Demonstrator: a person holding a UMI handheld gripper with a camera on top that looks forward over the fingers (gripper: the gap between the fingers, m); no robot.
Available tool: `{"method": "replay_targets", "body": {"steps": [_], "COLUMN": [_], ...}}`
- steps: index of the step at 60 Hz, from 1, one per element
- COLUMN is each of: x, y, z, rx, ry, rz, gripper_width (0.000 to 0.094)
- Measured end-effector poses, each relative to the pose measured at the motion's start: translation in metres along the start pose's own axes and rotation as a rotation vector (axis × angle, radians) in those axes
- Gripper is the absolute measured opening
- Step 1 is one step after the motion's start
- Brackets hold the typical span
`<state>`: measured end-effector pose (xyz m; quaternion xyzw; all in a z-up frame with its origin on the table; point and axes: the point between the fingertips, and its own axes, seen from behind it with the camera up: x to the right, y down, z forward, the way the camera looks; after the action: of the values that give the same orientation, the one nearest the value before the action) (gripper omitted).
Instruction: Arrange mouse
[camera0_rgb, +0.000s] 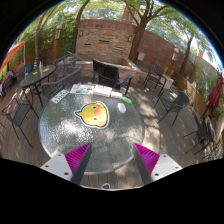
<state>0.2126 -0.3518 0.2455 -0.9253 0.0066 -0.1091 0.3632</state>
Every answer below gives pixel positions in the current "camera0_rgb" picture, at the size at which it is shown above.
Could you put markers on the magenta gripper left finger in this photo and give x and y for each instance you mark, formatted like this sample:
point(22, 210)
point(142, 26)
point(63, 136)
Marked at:
point(70, 166)

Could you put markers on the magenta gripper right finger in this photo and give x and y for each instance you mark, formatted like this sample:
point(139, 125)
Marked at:
point(153, 166)

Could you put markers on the round glass patio table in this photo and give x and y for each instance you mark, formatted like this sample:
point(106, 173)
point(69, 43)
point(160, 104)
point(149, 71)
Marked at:
point(62, 129)

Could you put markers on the black chair far right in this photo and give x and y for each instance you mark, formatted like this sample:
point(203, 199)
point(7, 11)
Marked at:
point(205, 134)

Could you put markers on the green bottle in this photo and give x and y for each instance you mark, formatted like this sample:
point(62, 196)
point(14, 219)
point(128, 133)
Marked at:
point(127, 100)

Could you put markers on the black metal chair right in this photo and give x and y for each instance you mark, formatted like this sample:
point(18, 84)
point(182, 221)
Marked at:
point(180, 101)

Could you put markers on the black metal chair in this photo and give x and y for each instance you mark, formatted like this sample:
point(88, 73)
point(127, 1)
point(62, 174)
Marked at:
point(180, 101)
point(16, 112)

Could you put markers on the white keyboard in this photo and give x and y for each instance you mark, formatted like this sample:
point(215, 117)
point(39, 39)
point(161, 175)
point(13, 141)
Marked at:
point(58, 97)

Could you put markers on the colourful printed sheet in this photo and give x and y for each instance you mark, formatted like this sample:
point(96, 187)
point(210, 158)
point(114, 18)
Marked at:
point(82, 89)

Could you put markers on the white book stack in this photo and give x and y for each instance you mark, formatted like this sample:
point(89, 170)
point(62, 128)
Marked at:
point(106, 92)

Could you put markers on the black wicker chair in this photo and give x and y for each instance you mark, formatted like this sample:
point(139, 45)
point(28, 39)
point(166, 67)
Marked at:
point(71, 77)

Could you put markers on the black metal chair left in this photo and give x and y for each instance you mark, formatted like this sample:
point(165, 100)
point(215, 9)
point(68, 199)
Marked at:
point(16, 112)

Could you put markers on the black chair back right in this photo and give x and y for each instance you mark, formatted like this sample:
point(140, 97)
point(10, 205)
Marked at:
point(154, 74)

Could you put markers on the black chair behind table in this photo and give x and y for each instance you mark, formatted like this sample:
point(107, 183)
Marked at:
point(108, 75)

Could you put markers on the closed red patio umbrella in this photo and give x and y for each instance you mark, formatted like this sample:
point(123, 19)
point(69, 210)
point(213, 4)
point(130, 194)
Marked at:
point(214, 97)

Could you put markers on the black chair back left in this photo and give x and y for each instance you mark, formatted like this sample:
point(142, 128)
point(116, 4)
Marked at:
point(64, 66)

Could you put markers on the orange canopy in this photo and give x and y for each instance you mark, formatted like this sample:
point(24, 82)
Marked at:
point(11, 53)

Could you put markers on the stone fireplace wall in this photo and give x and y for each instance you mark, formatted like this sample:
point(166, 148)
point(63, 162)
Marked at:
point(104, 39)

